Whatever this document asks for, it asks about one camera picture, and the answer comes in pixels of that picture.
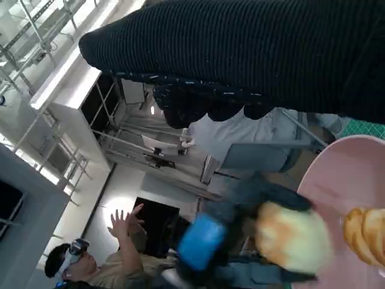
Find bare left robot hand blue tape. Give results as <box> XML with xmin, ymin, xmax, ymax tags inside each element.
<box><xmin>176</xmin><ymin>173</ymin><xmax>319</xmax><ymax>285</ymax></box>

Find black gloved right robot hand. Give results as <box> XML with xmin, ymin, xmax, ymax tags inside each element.
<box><xmin>78</xmin><ymin>0</ymin><xmax>385</xmax><ymax>129</ymax></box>

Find round toy bread bun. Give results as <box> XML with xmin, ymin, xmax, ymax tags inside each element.
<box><xmin>254</xmin><ymin>202</ymin><xmax>334</xmax><ymax>278</ymax></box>

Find pink bowl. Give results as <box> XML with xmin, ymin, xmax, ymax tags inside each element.
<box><xmin>296</xmin><ymin>135</ymin><xmax>385</xmax><ymax>289</ymax></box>

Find braided toy bread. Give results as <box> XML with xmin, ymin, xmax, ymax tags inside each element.
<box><xmin>342</xmin><ymin>207</ymin><xmax>385</xmax><ymax>267</ymax></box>

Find person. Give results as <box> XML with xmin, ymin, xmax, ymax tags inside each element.
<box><xmin>44</xmin><ymin>203</ymin><xmax>181</xmax><ymax>289</ymax></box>

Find white headset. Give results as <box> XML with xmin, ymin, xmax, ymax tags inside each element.
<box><xmin>61</xmin><ymin>237</ymin><xmax>91</xmax><ymax>272</ymax></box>

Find green cutting mat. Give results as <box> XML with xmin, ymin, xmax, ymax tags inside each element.
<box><xmin>339</xmin><ymin>116</ymin><xmax>385</xmax><ymax>142</ymax></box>

